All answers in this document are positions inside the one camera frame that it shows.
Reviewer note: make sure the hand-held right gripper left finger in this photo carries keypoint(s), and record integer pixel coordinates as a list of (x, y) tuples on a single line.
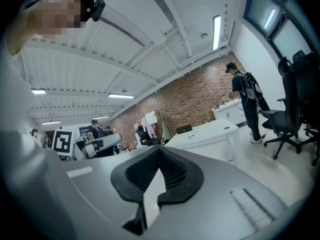
[(100, 179)]

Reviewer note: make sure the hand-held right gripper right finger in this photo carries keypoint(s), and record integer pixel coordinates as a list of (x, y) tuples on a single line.
[(215, 184)]

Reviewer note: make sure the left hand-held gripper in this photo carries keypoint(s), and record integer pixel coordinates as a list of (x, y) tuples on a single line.
[(62, 142)]

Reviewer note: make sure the ceiling tube light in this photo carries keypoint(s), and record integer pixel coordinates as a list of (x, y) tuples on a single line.
[(121, 96), (100, 117), (50, 122), (216, 32), (38, 91)]

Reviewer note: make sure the black office chair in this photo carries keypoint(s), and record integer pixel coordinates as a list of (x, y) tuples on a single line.
[(310, 84), (143, 136), (287, 89)]

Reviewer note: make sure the clothes rack with white board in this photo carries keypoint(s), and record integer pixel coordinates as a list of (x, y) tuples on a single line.
[(151, 120)]

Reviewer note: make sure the white table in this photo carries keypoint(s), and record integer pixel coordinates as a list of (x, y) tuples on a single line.
[(210, 134)]

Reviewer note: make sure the green ironing board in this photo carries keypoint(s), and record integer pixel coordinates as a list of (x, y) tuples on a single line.
[(166, 130)]

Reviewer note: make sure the black box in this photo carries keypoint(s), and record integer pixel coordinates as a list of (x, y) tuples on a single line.
[(184, 129)]

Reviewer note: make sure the white cabinet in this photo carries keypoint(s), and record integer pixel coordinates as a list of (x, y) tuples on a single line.
[(232, 111)]

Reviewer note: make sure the person's light grey shirt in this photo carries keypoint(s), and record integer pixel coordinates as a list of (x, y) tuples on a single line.
[(25, 184)]

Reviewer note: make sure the ceiling smoke detector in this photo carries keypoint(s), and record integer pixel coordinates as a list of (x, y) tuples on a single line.
[(204, 35)]

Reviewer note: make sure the person's head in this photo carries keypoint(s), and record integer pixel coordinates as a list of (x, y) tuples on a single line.
[(55, 11)]

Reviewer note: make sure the dark framed window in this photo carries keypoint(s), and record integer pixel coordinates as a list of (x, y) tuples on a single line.
[(262, 9)]

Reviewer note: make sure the black head-mounted camera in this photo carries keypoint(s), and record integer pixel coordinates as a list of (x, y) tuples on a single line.
[(98, 9)]

